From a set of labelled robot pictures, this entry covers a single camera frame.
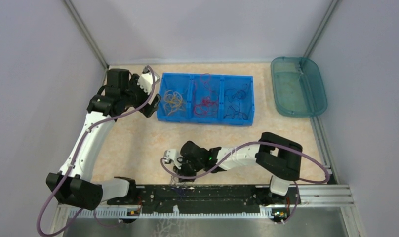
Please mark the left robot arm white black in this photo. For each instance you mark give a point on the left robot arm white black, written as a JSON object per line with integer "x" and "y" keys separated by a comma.
{"x": 122, "y": 94}

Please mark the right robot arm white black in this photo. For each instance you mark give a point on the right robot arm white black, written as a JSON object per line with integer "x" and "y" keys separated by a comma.
{"x": 276, "y": 154}

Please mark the aluminium frame post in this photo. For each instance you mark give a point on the aluminium frame post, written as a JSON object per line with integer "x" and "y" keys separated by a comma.
{"x": 84, "y": 30}
{"x": 333, "y": 5}

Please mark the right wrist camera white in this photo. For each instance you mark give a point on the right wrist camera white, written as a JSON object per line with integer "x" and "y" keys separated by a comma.
{"x": 170, "y": 156}

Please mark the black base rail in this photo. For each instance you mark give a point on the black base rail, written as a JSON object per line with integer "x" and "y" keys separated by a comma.
{"x": 196, "y": 199}

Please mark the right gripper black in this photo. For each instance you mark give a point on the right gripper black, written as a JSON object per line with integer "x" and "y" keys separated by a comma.
{"x": 181, "y": 171}

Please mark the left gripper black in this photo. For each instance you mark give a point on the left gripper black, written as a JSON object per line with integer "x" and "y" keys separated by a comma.
{"x": 148, "y": 109}

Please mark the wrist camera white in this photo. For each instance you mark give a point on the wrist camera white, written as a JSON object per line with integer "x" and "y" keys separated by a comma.
{"x": 147, "y": 80}
{"x": 170, "y": 156}

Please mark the blue three-compartment plastic bin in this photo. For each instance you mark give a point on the blue three-compartment plastic bin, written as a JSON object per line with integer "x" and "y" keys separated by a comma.
{"x": 206, "y": 99}

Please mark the teal translucent plastic tray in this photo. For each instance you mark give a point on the teal translucent plastic tray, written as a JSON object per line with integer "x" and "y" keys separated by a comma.
{"x": 298, "y": 87}

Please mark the aluminium frame post right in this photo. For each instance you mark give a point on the aluminium frame post right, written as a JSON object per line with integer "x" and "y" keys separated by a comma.
{"x": 333, "y": 5}

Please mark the white slotted cable duct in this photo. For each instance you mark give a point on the white slotted cable duct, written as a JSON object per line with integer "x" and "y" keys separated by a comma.
{"x": 128, "y": 213}

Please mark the aluminium rail right side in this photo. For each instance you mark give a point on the aluminium rail right side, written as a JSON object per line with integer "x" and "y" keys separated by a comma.
{"x": 334, "y": 193}

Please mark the aluminium frame post left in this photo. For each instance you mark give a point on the aluminium frame post left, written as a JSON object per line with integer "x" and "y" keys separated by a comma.
{"x": 84, "y": 30}

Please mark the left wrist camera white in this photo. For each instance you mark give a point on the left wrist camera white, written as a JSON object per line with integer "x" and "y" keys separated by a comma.
{"x": 147, "y": 80}

